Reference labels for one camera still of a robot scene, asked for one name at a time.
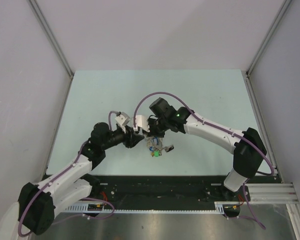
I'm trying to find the large metal key organizer ring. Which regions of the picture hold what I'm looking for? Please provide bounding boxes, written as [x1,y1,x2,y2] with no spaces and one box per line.
[143,134,166,158]

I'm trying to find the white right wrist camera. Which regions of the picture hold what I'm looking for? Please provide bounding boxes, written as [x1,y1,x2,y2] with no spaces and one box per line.
[132,115,150,133]

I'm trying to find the white slotted cable duct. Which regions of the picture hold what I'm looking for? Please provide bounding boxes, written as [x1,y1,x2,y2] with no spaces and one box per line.
[62,202,239,215]

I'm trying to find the aluminium frame rail left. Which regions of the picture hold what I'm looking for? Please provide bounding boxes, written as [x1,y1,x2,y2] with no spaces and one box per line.
[27,0,74,80]

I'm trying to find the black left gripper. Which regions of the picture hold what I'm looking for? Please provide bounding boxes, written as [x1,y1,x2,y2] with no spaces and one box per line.
[101,125,144,150]

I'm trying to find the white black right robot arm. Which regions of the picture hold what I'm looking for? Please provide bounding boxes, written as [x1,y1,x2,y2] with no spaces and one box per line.
[148,97,267,201]

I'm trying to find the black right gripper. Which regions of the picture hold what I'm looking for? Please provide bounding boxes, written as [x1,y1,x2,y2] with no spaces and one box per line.
[142,116,170,138]

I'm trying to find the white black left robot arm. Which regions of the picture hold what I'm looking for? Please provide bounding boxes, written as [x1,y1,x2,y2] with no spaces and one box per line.
[17,122,144,237]

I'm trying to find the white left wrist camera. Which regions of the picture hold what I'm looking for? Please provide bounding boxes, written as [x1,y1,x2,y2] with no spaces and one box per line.
[115,112,131,133]

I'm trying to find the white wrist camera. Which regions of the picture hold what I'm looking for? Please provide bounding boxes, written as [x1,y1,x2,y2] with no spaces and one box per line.
[115,112,131,133]
[132,115,150,133]

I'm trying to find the silver key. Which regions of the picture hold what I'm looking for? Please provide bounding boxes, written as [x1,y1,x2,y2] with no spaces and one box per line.
[163,146,170,152]

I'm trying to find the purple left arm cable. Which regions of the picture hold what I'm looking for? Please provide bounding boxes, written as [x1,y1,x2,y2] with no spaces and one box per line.
[17,110,122,237]

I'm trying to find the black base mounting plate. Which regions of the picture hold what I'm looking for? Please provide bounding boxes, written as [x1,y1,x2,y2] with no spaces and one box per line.
[41,174,283,208]

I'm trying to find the aluminium frame rail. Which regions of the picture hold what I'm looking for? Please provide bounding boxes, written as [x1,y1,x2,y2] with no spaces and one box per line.
[245,0,294,78]
[27,0,74,80]

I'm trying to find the aluminium frame rail right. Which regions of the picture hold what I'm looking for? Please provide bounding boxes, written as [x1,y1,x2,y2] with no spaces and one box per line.
[245,0,294,78]

